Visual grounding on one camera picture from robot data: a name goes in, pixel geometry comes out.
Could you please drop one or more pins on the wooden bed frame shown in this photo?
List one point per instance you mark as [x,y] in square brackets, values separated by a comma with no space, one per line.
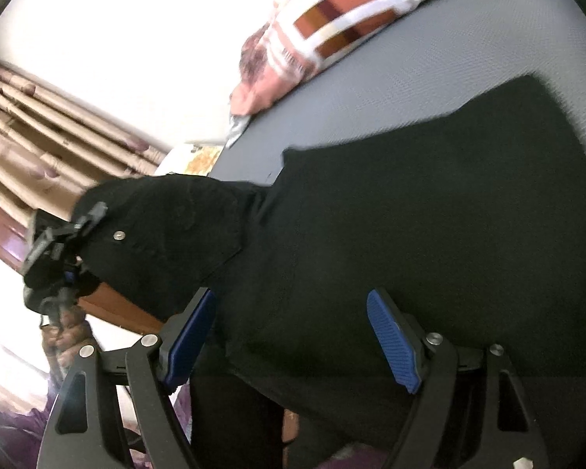
[10,239]

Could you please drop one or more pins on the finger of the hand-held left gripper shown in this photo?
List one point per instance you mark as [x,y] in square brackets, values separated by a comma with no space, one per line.
[92,215]

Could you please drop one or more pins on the light blue cloth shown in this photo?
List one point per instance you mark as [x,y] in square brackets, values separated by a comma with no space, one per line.
[237,129]

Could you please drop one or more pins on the grey mattress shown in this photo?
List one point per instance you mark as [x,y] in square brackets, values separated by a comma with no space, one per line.
[420,58]

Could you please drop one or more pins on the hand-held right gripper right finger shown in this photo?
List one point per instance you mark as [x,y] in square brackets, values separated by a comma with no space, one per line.
[395,337]

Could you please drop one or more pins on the beige patterned curtain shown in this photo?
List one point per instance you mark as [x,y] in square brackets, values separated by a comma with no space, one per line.
[53,146]

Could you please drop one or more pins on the pink checked patchwork blanket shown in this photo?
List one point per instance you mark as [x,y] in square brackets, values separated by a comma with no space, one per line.
[322,24]

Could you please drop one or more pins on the floral pillow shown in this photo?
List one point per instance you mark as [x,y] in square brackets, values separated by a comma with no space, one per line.
[198,159]

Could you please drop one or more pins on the black pants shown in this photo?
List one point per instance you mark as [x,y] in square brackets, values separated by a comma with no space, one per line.
[371,205]

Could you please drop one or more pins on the person's left hand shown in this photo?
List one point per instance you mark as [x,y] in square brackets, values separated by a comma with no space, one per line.
[68,337]

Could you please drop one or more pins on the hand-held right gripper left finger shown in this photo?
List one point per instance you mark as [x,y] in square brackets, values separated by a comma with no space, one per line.
[190,337]

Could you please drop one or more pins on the purple cloth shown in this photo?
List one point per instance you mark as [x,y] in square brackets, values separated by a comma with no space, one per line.
[19,435]

